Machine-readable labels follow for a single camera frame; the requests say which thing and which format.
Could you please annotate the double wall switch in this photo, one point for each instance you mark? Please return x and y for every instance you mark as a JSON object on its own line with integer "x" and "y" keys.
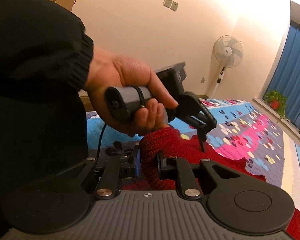
{"x": 170, "y": 4}

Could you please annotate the left hand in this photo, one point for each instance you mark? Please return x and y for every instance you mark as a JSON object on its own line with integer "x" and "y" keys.
{"x": 113, "y": 75}

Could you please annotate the colourful floral bed blanket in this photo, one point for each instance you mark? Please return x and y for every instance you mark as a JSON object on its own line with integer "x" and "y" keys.
{"x": 242, "y": 131}

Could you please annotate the green potted plant red pot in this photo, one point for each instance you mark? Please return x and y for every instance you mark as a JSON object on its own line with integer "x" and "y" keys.
{"x": 276, "y": 101}

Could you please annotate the black sleeved left forearm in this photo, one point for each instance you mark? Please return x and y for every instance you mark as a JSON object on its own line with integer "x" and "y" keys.
{"x": 44, "y": 62}

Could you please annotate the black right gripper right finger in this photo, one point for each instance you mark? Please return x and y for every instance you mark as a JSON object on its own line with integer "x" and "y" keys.
{"x": 179, "y": 170}

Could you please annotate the red knitted sweater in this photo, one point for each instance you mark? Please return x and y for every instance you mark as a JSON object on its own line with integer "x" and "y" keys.
{"x": 235, "y": 196}

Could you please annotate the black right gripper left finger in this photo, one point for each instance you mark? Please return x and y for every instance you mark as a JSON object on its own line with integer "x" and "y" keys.
{"x": 116, "y": 169}

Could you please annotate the blue window curtain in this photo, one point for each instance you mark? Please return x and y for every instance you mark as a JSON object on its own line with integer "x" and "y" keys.
{"x": 286, "y": 78}

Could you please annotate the white standing fan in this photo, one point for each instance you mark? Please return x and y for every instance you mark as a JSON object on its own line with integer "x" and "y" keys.
{"x": 229, "y": 53}

